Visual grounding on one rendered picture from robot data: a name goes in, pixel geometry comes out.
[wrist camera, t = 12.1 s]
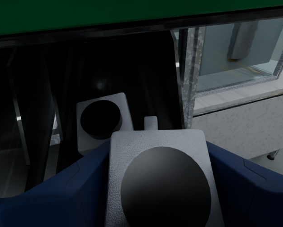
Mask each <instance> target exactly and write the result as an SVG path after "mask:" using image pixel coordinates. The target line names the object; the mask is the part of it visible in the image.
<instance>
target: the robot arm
mask: <svg viewBox="0 0 283 227"><path fill-rule="evenodd" d="M206 144H207V149H208V154H209V157H210V162H211V167H212V171H213V176H214V180H215V184H216V189H217V194H218V198H219V202H220V207H221V211H222V216H223V220H224V224H225V227H283V175H282V174H280V173H277V172H274V171H272V170H270V169H267V168H265V167H262V166H260V165H258V164H256V163H254V162H251V161H249V160H247V159H244V158H243V157H240V156H238V155H236V154H234V153H232V152H230V151H227V150H225V149H223V148H221V147H219V146H217V145H214V144H212V143H210V142H208V141H206ZM109 152H110V139H109V140H107V141H106V142H104V143H103V144H101V145H100V146H99V147H97V148H96V149H94V150H93V151H91V152H90V153H88V154H87V155H85V156H84V157H82V158H81V159H79V160H78V161H76V162H75V163H73V164H72V165H70V166H69V167H67V168H66V169H64V170H63V171H61V172H59V173H58V174H56V175H54V176H52V177H51V178H49V179H47V180H46V181H44V182H42V183H40V184H39V185H37V186H35V187H33V188H32V189H30V190H28V191H26V192H24V193H22V194H19V195H17V196H13V197H8V198H0V227H104V223H105V210H106V197H107V184H108V165H109Z"/></svg>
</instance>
